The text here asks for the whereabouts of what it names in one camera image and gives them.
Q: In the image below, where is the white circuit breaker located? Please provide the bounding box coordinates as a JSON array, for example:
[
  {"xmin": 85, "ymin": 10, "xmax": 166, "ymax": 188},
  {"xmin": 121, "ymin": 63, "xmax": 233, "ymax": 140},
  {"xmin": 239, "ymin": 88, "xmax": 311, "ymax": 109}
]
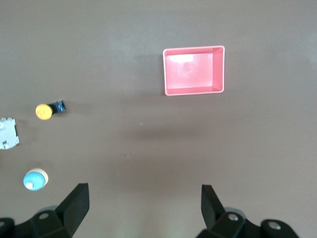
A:
[{"xmin": 0, "ymin": 118, "xmax": 20, "ymax": 150}]

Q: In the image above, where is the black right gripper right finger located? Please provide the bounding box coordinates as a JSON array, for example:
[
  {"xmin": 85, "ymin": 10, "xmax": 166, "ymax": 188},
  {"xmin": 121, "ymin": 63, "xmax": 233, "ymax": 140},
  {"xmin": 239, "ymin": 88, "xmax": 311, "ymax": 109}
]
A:
[{"xmin": 195, "ymin": 184, "xmax": 300, "ymax": 238}]

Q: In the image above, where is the pink plastic bin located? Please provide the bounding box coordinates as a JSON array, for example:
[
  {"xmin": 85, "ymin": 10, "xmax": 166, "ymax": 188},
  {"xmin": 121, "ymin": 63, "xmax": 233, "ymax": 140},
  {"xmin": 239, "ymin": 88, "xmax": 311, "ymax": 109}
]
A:
[{"xmin": 162, "ymin": 45, "xmax": 225, "ymax": 97}]

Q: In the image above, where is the blue call bell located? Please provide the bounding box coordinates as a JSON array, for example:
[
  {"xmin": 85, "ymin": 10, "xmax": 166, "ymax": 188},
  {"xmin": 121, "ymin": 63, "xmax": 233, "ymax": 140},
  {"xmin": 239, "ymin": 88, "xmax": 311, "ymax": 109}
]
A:
[{"xmin": 23, "ymin": 168, "xmax": 49, "ymax": 191}]

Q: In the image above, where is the yellow push button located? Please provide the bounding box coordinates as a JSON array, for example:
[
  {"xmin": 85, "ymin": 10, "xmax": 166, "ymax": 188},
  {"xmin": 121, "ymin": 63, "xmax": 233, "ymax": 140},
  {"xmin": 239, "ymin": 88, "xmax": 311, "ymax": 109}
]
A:
[{"xmin": 35, "ymin": 99, "xmax": 67, "ymax": 121}]

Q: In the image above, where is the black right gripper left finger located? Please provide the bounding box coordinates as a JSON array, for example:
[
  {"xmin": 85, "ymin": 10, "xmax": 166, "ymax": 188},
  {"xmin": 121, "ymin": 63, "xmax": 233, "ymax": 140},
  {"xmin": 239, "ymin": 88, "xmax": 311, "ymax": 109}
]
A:
[{"xmin": 14, "ymin": 182, "xmax": 89, "ymax": 238}]

